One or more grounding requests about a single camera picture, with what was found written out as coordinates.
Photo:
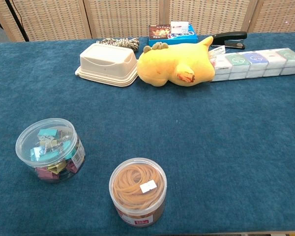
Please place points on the yellow plush toy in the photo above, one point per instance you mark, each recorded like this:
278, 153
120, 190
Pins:
169, 62

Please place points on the blue table cloth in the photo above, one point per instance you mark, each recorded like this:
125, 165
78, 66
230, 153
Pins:
211, 137

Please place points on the beige plastic box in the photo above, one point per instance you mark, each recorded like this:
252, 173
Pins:
105, 64

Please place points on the clear tub of rubber bands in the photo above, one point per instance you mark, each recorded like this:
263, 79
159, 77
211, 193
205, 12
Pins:
138, 191

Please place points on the blue card box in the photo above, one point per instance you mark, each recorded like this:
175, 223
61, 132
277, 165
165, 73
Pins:
162, 34

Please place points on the small white card box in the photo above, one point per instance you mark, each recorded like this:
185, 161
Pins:
179, 27

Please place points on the clear tub of binder clips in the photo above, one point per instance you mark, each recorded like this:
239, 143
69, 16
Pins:
50, 150

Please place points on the woven folding screen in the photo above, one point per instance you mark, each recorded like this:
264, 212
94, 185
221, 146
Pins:
127, 17

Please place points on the black stapler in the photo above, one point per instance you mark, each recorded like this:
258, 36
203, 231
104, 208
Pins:
229, 40

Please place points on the black stand pole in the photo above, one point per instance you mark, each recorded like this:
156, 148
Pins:
16, 18

